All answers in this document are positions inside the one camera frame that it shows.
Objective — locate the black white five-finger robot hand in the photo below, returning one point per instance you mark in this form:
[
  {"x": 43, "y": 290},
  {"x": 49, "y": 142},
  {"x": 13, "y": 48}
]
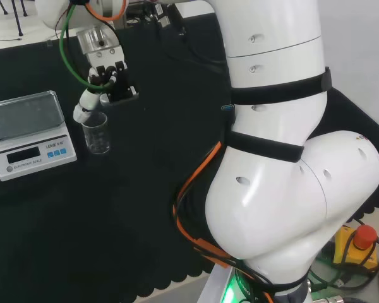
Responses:
[{"x": 120, "y": 85}]

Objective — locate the grey cloth clip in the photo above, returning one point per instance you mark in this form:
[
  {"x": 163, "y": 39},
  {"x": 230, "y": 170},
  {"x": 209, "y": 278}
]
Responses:
[{"x": 49, "y": 43}]

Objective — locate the white electronic balance steel pan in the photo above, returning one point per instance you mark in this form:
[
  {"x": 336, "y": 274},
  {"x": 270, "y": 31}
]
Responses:
[{"x": 34, "y": 158}]

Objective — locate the yellow red stop button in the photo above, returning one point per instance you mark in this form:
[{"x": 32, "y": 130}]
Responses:
[{"x": 355, "y": 249}]

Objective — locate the clear glass beaker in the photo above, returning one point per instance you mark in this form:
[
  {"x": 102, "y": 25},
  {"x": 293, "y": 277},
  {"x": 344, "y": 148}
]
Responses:
[{"x": 98, "y": 139}]

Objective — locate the black tripod legs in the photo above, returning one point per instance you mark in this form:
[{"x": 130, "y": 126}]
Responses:
[{"x": 17, "y": 19}]

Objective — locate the black bench cloth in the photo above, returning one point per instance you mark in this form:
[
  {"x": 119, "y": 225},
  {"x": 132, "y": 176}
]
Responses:
[{"x": 129, "y": 189}]

